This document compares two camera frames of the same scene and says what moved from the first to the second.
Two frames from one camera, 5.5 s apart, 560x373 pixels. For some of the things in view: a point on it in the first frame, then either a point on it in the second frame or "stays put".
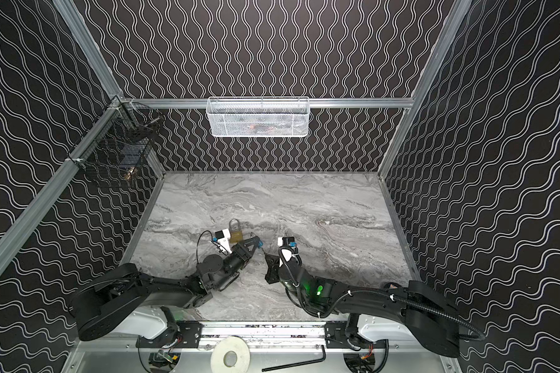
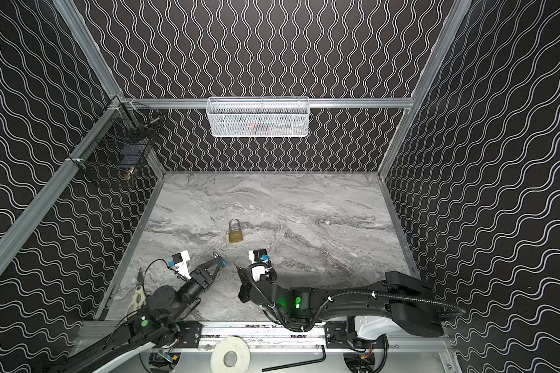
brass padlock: x=236 y=236 stays put
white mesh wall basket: x=254 y=116 stays put
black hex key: x=320 y=360 stays put
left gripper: x=242 y=251 to x=205 y=272
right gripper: x=279 y=267 to x=247 y=287
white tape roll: x=234 y=344 stays put
